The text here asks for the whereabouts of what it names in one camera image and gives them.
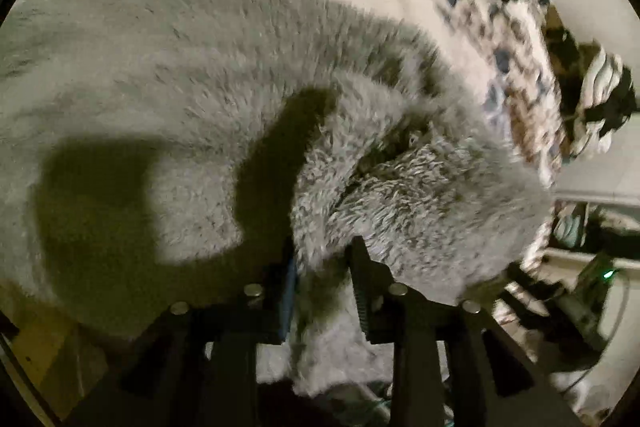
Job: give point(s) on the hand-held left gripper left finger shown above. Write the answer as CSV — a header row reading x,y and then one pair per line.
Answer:
x,y
289,302

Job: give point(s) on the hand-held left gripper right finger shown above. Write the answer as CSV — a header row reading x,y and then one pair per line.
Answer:
x,y
362,292

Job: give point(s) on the grey fluffy blanket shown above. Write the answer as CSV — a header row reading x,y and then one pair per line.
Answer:
x,y
200,82

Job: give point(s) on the brown checked bed sheet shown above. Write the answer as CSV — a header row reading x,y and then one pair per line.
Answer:
x,y
537,127

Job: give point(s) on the black clothing pile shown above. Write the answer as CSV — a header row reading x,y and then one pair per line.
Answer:
x,y
617,107

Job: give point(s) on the wooden bed frame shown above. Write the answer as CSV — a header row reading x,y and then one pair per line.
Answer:
x,y
45,347

